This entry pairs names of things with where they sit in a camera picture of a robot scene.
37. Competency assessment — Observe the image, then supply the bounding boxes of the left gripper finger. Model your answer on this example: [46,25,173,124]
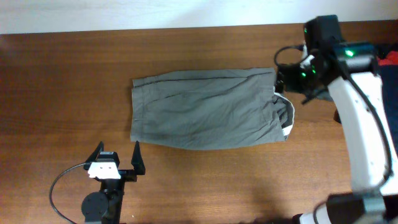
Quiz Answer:
[85,141,104,164]
[131,141,146,175]

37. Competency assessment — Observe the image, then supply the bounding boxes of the grey shorts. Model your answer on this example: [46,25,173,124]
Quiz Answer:
[130,68,295,151]

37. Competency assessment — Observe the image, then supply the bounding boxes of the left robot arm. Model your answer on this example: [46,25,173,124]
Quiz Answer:
[81,141,146,224]

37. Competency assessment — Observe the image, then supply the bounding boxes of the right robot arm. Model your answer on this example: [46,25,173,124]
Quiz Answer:
[274,15,397,223]

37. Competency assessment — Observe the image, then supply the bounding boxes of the dark blue garment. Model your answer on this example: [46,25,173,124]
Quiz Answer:
[379,65,398,154]

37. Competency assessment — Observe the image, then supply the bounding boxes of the red garment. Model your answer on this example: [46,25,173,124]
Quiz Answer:
[378,51,398,66]

